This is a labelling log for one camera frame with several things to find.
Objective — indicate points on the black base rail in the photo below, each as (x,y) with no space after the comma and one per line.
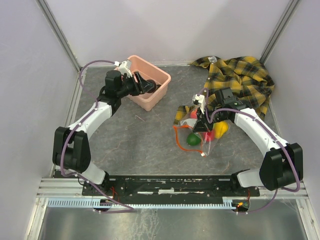
(175,189)

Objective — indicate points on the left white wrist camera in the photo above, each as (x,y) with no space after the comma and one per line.
(124,68)

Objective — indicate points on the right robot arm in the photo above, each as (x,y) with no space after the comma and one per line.
(282,165)

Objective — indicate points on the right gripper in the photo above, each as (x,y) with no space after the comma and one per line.
(202,124)

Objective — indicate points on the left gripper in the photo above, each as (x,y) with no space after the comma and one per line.
(141,87)

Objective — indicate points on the dark green fake avocado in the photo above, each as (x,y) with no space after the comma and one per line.
(193,139)

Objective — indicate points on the yellow plaid shirt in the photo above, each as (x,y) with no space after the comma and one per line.
(246,76)

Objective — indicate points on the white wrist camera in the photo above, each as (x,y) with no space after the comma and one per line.
(200,101)
(124,68)

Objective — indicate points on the clear zip top bag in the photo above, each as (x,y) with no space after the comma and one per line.
(184,126)

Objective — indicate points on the pink plastic bin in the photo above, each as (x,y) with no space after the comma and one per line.
(149,72)

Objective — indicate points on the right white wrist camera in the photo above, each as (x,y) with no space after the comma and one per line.
(200,101)

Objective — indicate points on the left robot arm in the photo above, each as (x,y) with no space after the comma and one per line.
(71,148)

